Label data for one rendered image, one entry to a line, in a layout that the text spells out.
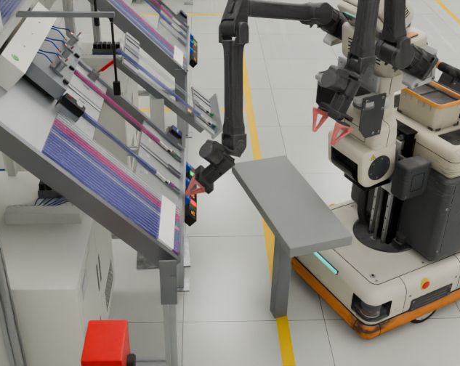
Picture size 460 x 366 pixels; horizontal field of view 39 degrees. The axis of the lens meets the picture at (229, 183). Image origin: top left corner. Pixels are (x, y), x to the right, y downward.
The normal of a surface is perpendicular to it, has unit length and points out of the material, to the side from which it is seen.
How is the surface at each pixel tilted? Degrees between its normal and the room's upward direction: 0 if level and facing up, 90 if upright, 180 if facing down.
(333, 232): 0
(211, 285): 0
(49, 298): 90
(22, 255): 0
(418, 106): 92
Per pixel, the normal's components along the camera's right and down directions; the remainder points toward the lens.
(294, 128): 0.02, -0.85
